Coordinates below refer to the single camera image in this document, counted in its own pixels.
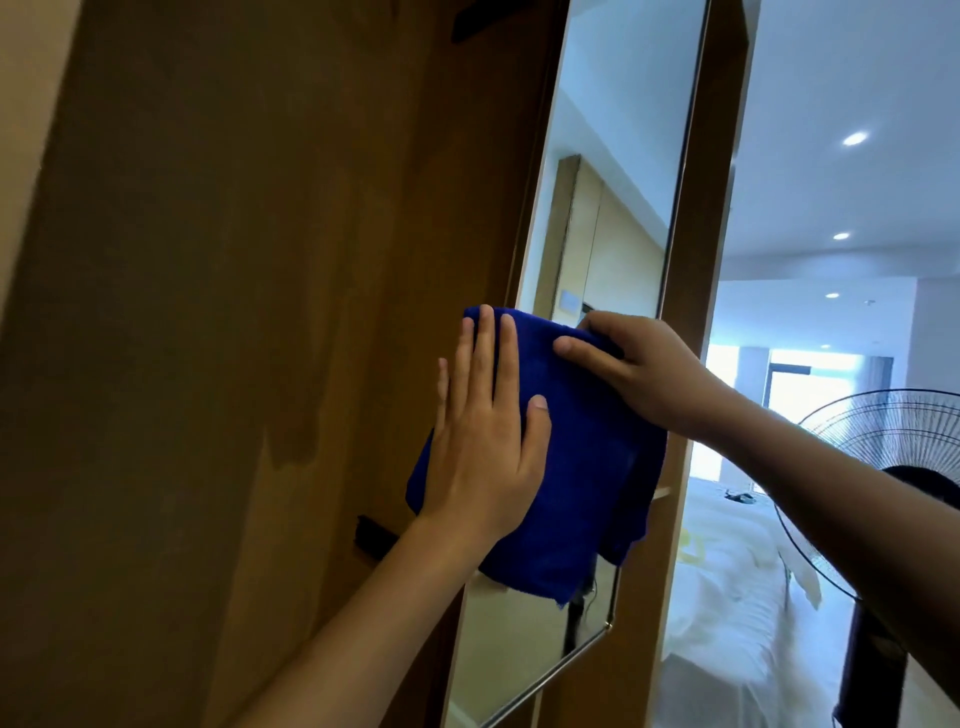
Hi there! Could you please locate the person's right hand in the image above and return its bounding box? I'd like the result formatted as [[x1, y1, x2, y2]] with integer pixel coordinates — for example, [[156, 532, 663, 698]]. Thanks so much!
[[552, 311, 740, 444]]

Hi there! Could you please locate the person's left hand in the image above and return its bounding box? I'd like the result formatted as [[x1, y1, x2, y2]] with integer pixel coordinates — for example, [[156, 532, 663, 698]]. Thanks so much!
[[416, 303, 553, 549]]

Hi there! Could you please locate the blue cloth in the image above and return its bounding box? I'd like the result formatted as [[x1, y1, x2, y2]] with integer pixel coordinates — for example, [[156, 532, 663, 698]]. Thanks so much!
[[404, 305, 669, 607]]

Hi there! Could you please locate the tall framed mirror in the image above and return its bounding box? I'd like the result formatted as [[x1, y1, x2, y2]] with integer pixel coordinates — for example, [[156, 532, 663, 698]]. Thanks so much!
[[442, 0, 714, 728]]

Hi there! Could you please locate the person's right forearm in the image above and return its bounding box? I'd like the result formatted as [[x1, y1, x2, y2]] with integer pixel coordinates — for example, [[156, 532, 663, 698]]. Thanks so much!
[[701, 389, 960, 710]]

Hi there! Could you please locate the person's left forearm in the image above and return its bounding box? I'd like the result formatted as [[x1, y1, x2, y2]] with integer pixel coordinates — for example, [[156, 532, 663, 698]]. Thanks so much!
[[232, 517, 496, 728]]

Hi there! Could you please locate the wooden wardrobe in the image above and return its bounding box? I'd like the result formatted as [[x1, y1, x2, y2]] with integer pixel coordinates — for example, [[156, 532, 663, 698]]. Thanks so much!
[[0, 0, 759, 728]]

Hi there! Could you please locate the bright window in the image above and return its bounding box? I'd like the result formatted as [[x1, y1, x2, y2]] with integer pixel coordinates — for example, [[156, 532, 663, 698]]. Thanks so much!
[[704, 344, 895, 481]]

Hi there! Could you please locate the white bed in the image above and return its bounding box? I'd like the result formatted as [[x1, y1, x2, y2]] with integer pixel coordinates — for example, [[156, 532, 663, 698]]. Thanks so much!
[[652, 476, 864, 728]]

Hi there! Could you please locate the black standing fan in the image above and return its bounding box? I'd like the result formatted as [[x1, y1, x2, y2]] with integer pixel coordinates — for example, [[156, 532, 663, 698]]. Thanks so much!
[[772, 388, 960, 728]]

